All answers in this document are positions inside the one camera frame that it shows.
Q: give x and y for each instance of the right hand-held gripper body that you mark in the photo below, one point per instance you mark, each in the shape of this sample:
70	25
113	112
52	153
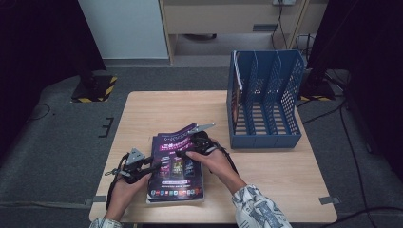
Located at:
201	142

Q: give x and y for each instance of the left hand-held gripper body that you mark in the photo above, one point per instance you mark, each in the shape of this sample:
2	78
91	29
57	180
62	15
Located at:
133	171

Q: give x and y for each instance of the black and red magazine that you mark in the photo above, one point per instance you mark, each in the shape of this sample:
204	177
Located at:
237	104

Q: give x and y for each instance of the blue file rack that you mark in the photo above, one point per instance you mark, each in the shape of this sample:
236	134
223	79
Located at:
266	141

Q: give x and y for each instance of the person's left hand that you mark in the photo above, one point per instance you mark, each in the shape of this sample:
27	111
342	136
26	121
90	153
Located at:
122	196

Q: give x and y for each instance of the person's right hand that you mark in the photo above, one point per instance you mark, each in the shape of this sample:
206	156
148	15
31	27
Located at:
215	166

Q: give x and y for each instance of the grey tape piece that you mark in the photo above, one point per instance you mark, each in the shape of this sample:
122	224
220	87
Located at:
99	199
329	200

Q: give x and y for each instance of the black stand with striped base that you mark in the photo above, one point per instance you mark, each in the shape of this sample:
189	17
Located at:
316	85
95	87

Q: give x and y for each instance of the beige wooden desk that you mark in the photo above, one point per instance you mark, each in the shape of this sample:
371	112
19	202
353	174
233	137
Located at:
221	19

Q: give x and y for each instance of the white cabinet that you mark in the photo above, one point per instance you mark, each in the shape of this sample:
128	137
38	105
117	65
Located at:
123	28

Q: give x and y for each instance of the white power strip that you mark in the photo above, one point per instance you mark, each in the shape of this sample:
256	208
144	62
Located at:
283	2

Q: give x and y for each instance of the dark curtain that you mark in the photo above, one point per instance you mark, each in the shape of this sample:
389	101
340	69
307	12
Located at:
374	47

